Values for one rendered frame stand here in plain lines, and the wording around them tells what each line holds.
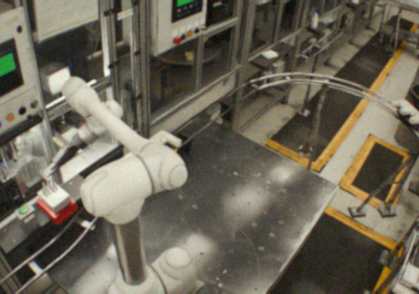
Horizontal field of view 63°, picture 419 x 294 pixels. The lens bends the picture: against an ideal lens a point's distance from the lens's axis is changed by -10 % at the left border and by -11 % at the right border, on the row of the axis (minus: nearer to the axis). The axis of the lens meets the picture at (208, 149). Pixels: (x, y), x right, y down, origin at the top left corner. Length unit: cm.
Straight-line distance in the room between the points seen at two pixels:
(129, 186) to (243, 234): 103
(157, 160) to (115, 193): 16
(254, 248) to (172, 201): 52
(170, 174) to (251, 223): 102
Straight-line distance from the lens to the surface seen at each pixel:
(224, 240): 195
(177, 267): 154
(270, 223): 206
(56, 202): 173
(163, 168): 109
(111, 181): 106
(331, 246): 294
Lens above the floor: 227
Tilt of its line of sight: 41 degrees down
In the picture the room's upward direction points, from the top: 5 degrees clockwise
